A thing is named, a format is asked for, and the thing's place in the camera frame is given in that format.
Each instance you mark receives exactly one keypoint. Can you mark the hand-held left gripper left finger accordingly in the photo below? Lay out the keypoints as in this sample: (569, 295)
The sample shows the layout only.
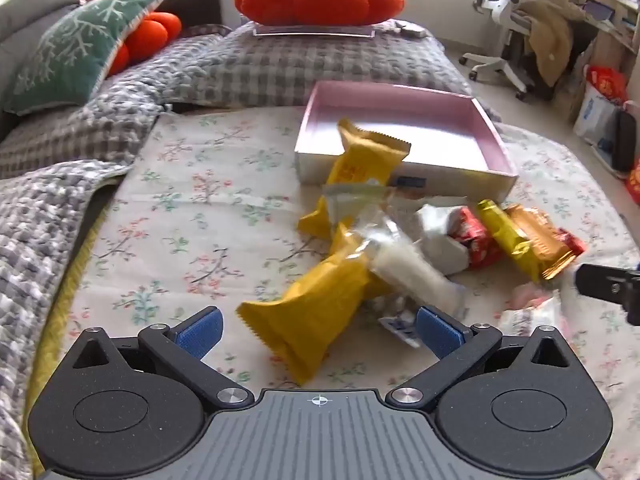
(200, 332)

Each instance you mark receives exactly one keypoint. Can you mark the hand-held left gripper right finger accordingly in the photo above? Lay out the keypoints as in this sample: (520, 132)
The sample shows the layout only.
(439, 332)

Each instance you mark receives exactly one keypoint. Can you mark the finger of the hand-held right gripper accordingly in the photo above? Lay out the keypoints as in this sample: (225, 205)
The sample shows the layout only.
(597, 280)

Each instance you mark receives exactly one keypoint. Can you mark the small blue white packet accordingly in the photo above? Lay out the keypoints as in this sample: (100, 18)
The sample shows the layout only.
(400, 327)

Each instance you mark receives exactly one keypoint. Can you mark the red snack packet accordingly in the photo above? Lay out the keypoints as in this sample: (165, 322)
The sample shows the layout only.
(574, 242)
(477, 240)

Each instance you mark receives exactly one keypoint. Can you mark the gold orange snack packet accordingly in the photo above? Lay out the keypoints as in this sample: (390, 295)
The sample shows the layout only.
(542, 240)

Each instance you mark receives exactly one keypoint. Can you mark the clear packet with white snack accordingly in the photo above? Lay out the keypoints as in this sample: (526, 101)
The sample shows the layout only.
(410, 270)

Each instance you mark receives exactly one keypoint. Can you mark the pink white snack packet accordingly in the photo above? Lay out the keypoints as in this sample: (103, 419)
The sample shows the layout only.
(532, 312)

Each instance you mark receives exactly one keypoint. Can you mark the silver white snack packet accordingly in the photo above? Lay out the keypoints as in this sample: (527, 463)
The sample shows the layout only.
(440, 235)

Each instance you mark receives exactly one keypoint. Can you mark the small yellow snack packet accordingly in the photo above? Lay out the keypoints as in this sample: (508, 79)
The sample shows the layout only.
(505, 232)

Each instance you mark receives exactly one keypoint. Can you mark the large yellow snack packet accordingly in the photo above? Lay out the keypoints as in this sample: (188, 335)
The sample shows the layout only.
(310, 305)

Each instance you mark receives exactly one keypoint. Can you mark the pink shallow box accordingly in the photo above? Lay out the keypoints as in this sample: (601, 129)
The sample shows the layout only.
(400, 125)

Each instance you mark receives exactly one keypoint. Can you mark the floral bed sheet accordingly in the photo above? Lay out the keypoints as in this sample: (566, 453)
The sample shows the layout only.
(200, 210)

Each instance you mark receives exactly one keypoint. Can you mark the black bag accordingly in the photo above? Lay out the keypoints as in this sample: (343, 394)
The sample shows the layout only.
(627, 140)

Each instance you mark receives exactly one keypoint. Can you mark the white blue bag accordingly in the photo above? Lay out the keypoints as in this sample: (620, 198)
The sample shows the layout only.
(595, 117)

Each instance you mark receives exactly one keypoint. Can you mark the red bag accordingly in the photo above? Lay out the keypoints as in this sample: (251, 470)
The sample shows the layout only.
(607, 82)

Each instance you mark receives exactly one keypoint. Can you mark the wooden desk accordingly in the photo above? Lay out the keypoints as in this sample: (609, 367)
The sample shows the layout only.
(612, 25)

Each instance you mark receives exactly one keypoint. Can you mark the beige coat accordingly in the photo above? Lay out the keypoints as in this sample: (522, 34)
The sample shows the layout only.
(550, 20)

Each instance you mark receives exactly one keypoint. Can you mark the grey checked blanket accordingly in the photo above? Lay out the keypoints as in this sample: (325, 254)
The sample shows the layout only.
(225, 65)

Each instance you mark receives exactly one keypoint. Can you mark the white office chair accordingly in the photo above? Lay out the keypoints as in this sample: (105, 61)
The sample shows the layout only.
(500, 20)

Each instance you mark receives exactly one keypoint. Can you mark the small orange pumpkin cushion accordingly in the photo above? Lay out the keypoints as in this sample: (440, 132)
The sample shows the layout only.
(150, 35)

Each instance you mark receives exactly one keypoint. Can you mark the green snowflake pillow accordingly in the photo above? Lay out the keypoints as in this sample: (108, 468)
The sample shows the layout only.
(75, 50)

